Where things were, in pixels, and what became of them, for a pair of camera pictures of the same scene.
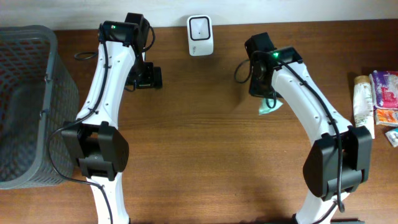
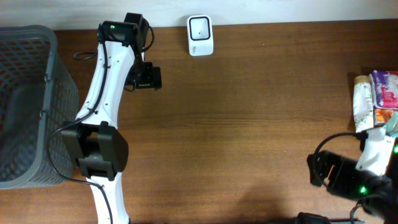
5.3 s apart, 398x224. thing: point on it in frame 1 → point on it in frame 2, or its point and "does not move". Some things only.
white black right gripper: x=253 y=90 → x=331 y=178
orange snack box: x=385 y=116 does not move
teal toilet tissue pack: x=263 y=107 → x=391 y=127
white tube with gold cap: x=363 y=103 does not move
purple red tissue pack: x=385 y=89 does not move
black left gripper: x=153 y=76 does not move
